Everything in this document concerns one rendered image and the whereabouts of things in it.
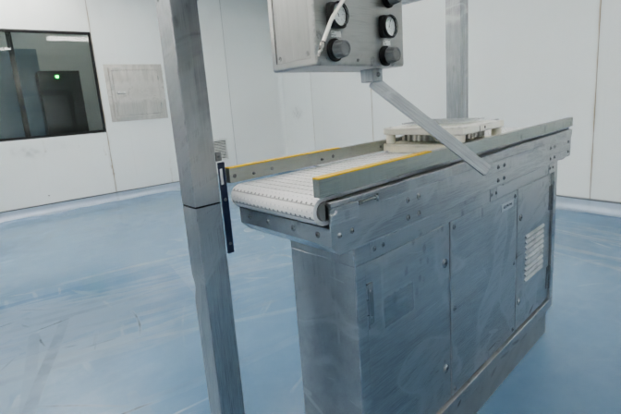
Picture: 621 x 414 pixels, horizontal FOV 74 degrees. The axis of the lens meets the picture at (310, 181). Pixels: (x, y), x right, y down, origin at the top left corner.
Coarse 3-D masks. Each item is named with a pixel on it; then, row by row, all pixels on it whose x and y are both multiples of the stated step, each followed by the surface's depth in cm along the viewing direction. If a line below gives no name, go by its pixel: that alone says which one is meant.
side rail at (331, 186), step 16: (528, 128) 124; (544, 128) 134; (560, 128) 145; (464, 144) 98; (480, 144) 104; (496, 144) 110; (400, 160) 81; (416, 160) 85; (432, 160) 89; (448, 160) 94; (336, 176) 69; (352, 176) 72; (368, 176) 75; (384, 176) 78; (320, 192) 67; (336, 192) 69
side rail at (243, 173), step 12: (360, 144) 114; (372, 144) 118; (300, 156) 99; (312, 156) 102; (324, 156) 105; (336, 156) 108; (348, 156) 111; (240, 168) 88; (252, 168) 90; (264, 168) 92; (276, 168) 95; (288, 168) 97; (228, 180) 87; (240, 180) 88
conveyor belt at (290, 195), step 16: (512, 128) 163; (512, 144) 122; (352, 160) 110; (368, 160) 108; (288, 176) 93; (304, 176) 91; (400, 176) 84; (240, 192) 84; (256, 192) 81; (272, 192) 78; (288, 192) 75; (304, 192) 74; (352, 192) 75; (256, 208) 81; (272, 208) 77; (288, 208) 73; (304, 208) 70; (320, 224) 70
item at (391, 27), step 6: (384, 18) 67; (390, 18) 68; (384, 24) 67; (390, 24) 68; (396, 24) 69; (384, 30) 68; (390, 30) 68; (396, 30) 69; (384, 36) 68; (390, 36) 68
